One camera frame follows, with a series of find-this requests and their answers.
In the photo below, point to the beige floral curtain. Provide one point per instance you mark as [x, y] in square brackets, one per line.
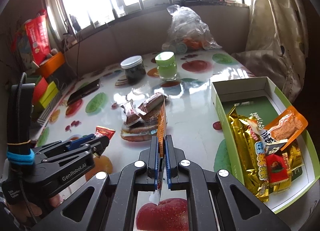
[277, 44]

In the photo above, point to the gold yellow snack bar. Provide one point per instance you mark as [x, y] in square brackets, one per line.
[262, 151]

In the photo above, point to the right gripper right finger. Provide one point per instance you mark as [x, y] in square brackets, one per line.
[216, 200]

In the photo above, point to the orange snack bag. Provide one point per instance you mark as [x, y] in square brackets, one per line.
[162, 123]

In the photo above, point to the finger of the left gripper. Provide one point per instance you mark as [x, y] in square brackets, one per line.
[97, 145]
[75, 144]

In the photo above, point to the red white snack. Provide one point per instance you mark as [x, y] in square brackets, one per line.
[140, 113]

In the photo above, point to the green jar green lid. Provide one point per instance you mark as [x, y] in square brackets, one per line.
[166, 66]

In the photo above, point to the orange storage box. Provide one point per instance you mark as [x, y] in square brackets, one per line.
[47, 68]

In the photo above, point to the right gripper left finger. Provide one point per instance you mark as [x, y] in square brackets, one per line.
[107, 202]

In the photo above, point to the red paper bag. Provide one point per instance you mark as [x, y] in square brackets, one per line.
[31, 40]

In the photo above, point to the small red candy packet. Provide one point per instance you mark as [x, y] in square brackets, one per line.
[103, 131]

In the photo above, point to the gold foil snack bar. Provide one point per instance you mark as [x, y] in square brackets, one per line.
[245, 140]

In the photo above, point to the clear plastic bag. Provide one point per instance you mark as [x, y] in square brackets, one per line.
[187, 32]

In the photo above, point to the red green gift boxes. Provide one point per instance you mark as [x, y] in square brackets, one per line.
[45, 97]

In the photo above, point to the green white cardboard box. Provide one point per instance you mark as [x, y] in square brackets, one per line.
[260, 98]

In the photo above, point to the black smartphone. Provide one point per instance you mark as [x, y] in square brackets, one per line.
[84, 91]

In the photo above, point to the red candy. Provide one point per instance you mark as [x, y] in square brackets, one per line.
[279, 171]

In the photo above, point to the small red white packet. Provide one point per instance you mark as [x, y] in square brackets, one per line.
[284, 129]

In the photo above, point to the dark jar white lid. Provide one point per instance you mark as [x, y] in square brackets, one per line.
[134, 69]

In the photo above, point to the person's left hand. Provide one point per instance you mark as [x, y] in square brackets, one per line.
[21, 211]

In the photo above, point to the yellow peanut candy packet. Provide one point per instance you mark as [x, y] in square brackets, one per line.
[293, 159]

